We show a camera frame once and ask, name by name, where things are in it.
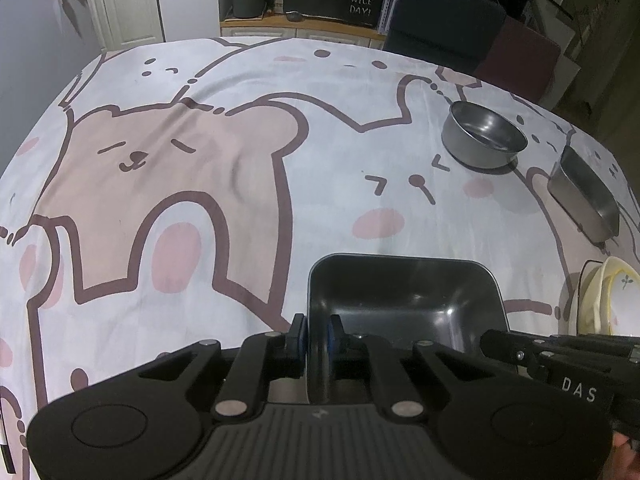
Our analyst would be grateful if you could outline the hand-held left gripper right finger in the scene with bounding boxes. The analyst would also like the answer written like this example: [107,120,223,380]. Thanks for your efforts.
[326,313,502,421]

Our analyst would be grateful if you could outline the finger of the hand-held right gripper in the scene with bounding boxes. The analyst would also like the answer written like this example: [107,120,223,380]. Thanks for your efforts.
[532,333,640,362]
[479,329,615,407]

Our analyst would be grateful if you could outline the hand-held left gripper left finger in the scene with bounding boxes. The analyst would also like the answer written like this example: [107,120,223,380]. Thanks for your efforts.
[135,313,309,422]

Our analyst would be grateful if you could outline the cream bowl with handles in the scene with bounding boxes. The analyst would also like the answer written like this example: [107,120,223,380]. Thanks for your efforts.
[577,259,617,337]

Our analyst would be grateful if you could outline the black rectangular tray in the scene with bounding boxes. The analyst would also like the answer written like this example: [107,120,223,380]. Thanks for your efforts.
[306,253,507,406]

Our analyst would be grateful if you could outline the round steel bowl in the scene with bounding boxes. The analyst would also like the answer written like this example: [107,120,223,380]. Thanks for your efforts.
[441,100,530,171]

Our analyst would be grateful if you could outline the rectangular steel container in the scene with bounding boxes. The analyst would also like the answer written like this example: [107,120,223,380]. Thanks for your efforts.
[546,145,621,244]

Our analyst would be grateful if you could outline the cartoon bear printed cloth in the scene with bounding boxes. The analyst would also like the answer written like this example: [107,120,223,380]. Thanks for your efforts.
[0,36,640,480]

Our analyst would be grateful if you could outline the maroon upholstered chair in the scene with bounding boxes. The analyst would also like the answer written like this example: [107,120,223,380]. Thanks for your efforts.
[472,14,562,110]

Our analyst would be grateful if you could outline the wooden-topped drawer cabinet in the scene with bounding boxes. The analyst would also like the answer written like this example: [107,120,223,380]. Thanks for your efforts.
[219,11,387,52]

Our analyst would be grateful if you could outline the dark upholstered chair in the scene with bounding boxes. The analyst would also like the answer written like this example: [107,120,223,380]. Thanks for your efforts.
[382,0,508,79]

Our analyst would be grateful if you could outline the white cabinet doors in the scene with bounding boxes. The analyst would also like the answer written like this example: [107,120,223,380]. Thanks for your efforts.
[81,0,167,52]

